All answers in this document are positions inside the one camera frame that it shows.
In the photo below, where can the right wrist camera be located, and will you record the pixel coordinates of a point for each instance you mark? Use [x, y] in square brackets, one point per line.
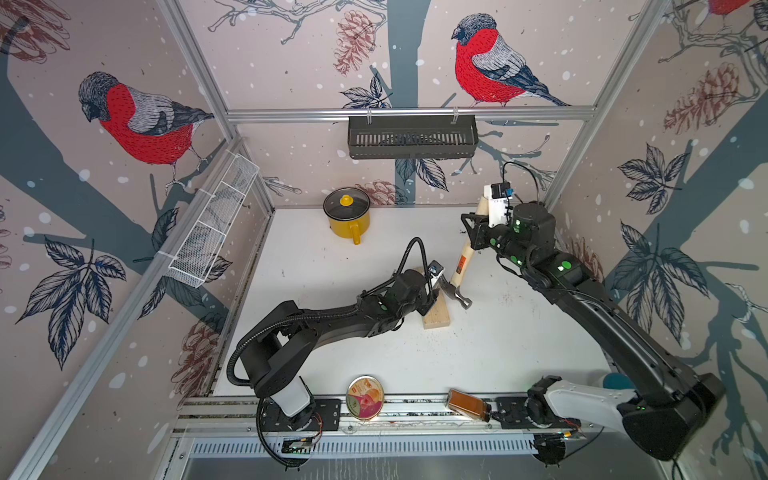
[498, 196]

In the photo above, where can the black hanging wire basket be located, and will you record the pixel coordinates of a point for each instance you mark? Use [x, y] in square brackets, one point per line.
[434, 137]

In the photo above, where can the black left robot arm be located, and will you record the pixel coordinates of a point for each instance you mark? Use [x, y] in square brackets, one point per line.
[268, 358]

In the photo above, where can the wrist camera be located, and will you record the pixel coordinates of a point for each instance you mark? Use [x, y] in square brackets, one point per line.
[435, 274]
[498, 196]

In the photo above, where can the wooden handle claw hammer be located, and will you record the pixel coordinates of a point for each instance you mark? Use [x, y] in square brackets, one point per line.
[451, 288]

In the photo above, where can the yellow pot with lid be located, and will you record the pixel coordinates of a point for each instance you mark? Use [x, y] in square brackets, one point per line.
[348, 212]

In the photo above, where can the white wire mesh shelf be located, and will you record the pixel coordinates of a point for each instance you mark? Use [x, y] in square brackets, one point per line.
[197, 261]

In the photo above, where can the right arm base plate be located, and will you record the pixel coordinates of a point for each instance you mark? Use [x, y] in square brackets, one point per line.
[518, 412]

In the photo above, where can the pale wooden block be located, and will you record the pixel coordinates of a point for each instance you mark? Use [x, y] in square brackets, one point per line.
[433, 309]

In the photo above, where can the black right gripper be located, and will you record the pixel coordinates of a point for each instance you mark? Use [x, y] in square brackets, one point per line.
[478, 234]

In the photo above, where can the brown leather case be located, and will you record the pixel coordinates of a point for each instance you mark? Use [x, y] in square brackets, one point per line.
[468, 406]

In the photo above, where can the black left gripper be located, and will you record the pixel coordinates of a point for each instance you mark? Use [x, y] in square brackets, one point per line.
[429, 301]

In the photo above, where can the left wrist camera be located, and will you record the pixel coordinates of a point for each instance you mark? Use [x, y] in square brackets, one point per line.
[435, 274]

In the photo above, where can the teal round disc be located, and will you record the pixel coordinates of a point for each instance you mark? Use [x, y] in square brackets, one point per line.
[616, 381]

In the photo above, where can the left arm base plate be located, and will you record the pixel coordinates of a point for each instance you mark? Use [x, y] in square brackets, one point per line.
[322, 414]

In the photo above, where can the round colourful tin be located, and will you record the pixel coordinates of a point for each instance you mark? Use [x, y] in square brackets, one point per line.
[365, 398]

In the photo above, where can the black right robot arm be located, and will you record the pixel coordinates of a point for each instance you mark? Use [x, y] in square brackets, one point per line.
[668, 401]

